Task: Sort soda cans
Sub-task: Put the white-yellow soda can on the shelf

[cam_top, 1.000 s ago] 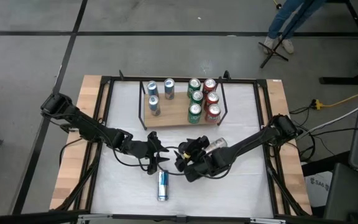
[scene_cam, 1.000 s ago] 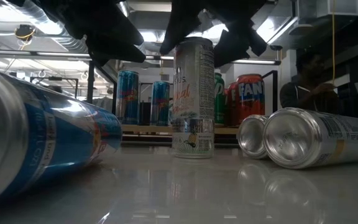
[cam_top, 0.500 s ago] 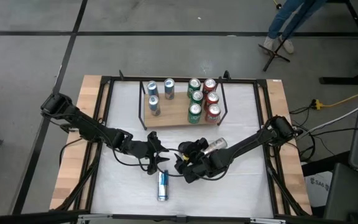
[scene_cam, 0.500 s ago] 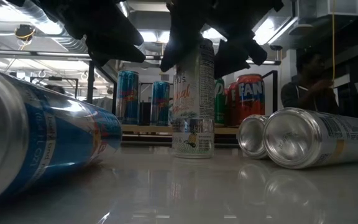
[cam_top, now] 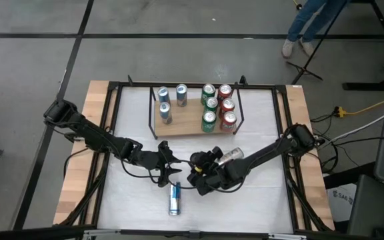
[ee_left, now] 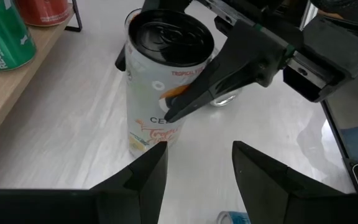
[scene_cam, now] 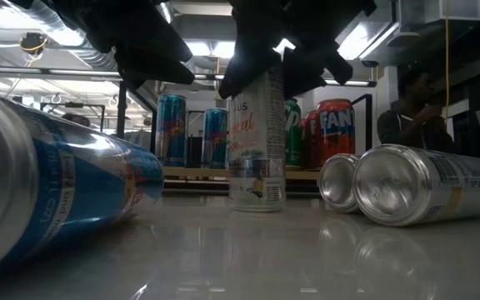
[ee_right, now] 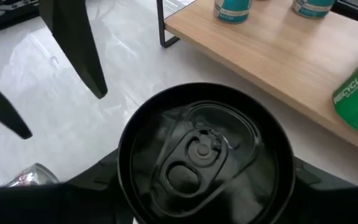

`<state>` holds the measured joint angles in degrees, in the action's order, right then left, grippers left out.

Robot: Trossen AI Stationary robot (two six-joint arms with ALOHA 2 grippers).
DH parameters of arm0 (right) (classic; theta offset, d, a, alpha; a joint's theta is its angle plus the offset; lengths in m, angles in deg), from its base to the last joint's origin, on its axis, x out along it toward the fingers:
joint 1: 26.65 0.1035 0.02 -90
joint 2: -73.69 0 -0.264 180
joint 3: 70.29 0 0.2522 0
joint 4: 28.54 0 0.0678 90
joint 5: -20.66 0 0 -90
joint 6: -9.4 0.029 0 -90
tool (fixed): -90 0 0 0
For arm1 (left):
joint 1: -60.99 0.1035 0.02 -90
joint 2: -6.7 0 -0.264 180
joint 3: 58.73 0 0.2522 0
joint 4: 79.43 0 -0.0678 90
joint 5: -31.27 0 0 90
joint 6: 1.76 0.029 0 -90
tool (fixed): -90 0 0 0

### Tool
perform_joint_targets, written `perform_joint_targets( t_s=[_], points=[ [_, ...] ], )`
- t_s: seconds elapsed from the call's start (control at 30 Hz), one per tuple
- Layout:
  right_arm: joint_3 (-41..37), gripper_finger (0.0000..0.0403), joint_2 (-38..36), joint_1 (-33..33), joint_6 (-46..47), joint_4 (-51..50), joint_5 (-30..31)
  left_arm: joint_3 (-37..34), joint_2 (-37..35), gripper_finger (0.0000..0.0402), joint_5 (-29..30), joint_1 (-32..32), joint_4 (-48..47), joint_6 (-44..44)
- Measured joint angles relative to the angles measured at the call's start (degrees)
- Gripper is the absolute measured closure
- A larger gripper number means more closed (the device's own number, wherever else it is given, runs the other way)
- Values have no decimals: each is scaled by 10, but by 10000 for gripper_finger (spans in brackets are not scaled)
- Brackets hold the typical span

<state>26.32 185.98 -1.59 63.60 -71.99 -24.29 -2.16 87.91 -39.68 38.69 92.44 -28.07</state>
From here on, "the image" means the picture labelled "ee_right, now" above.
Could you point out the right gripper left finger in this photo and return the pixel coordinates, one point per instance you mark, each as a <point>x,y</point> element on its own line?
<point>42,205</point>

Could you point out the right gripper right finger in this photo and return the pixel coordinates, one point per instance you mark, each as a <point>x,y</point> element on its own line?
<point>337,208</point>

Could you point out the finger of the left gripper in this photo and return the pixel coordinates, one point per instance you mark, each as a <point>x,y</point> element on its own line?
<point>2,105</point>
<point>73,46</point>

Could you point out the white Celsius tropical print can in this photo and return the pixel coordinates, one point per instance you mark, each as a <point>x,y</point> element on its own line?
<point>204,149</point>
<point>33,177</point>

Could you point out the blue silver Red Bull can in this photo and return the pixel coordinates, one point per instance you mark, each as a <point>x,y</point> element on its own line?
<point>312,8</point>
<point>232,12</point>

